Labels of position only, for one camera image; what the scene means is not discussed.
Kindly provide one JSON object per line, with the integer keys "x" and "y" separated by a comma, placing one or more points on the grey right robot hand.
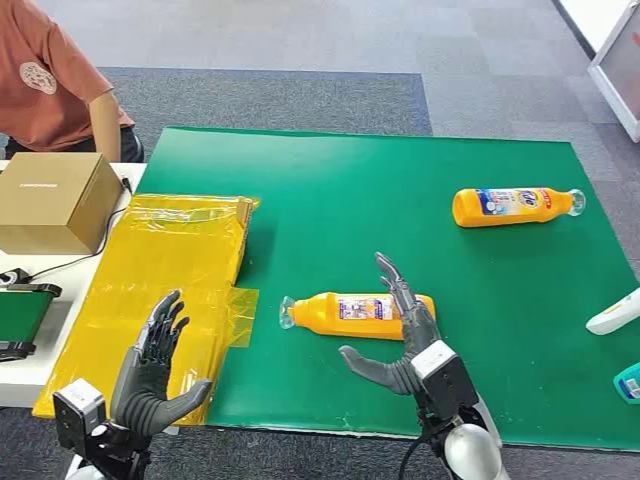
{"x": 417, "y": 331}

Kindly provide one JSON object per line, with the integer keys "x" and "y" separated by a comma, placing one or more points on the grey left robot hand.
{"x": 143, "y": 391}

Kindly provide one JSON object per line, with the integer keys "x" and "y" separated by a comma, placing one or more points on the orange bottle with small label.
{"x": 320, "y": 316}

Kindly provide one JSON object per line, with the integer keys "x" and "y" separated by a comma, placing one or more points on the person's forearm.
{"x": 107, "y": 129}

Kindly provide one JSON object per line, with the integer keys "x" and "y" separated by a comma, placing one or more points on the orange bottle with blue-red label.
{"x": 470, "y": 208}

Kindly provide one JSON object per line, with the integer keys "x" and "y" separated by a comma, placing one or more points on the white plastic bottle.
{"x": 615, "y": 316}

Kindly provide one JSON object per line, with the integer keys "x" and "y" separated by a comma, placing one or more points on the teal plastic bottle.
{"x": 630, "y": 384}

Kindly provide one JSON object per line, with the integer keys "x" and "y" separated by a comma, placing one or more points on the yellow plastic-wrapped flat package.
{"x": 150, "y": 278}

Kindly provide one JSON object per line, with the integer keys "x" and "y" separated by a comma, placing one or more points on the white side table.
{"x": 60, "y": 318}

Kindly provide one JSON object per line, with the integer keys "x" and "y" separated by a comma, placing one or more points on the green table mat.
{"x": 375, "y": 199}

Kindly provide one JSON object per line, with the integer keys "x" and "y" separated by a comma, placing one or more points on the small black device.
{"x": 12, "y": 276}

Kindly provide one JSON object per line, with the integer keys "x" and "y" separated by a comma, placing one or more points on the brown cardboard box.
{"x": 50, "y": 199}

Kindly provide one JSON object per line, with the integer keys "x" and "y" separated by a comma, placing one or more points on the person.
{"x": 40, "y": 112}

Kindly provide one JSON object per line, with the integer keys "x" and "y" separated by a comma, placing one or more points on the white framed board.
{"x": 623, "y": 73}

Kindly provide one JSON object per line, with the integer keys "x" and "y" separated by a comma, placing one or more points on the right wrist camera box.
{"x": 445, "y": 381}

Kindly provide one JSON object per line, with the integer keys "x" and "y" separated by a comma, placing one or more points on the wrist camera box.
{"x": 445, "y": 381}
{"x": 77, "y": 411}

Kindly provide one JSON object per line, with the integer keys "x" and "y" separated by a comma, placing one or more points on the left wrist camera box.
{"x": 77, "y": 411}

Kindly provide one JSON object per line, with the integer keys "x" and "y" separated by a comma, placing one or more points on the green tray with black frame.
{"x": 20, "y": 314}

